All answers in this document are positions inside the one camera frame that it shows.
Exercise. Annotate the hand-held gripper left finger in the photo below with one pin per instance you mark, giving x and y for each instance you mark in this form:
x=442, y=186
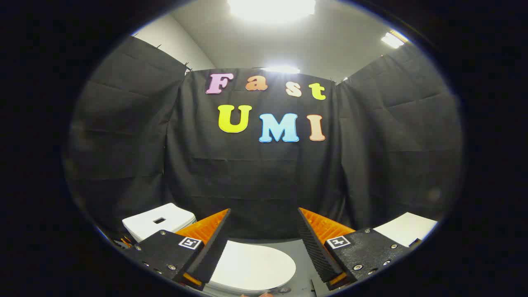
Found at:
x=214, y=255

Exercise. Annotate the narrow ceiling light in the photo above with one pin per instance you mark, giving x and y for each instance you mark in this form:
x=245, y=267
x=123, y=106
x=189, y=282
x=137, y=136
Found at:
x=392, y=40

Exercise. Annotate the black backdrop cloth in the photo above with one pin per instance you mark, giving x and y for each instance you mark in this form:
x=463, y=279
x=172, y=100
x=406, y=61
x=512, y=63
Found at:
x=247, y=177

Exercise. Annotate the grey drawer cabinet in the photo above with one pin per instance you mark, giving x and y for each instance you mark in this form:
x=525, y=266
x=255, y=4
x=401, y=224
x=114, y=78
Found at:
x=406, y=229

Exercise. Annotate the large ceiling light panel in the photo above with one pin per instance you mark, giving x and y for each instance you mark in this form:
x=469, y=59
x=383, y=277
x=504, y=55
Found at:
x=272, y=8

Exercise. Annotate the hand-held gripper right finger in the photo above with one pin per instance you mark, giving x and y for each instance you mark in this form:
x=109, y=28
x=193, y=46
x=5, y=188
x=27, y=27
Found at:
x=317, y=255

